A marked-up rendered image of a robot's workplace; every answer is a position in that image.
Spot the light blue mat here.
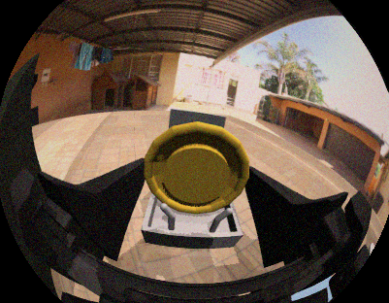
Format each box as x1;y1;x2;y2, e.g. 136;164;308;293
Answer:
291;276;333;303

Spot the yellow plate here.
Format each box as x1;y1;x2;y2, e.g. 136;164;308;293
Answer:
144;121;249;214

